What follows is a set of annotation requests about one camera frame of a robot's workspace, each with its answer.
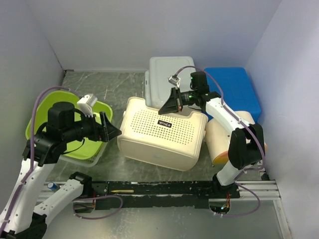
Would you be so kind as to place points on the white basket at bottom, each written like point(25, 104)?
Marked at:
point(87, 154)

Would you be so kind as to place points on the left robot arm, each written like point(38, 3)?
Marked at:
point(22, 217)

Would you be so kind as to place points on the aluminium rail frame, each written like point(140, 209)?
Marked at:
point(248, 190)

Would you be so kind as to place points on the blue capacitor on rail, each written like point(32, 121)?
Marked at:
point(52, 186)

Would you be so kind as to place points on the blue plastic container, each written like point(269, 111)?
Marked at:
point(237, 88)

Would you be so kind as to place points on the cream perforated laundry basket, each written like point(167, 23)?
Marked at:
point(172, 141)

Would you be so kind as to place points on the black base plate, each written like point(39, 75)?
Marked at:
point(195, 194)

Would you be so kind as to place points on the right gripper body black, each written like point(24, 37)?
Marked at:
point(188, 97)

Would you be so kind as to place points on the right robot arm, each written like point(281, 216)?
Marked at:
point(198, 84)

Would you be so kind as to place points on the large white plastic container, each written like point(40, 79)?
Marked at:
point(157, 86)

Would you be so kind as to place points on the cream cylindrical stool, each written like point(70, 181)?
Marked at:
point(216, 144)

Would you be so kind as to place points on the wooden pencil on base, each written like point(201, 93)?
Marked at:
point(122, 191)

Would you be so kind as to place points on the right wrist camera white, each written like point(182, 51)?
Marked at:
point(174, 80)

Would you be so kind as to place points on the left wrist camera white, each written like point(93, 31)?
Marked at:
point(86, 103)

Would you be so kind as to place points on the green basket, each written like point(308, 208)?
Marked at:
point(63, 96)

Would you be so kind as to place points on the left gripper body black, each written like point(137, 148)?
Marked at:
point(88, 127)

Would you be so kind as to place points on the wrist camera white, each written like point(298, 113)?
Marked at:
point(174, 80)
point(86, 103)

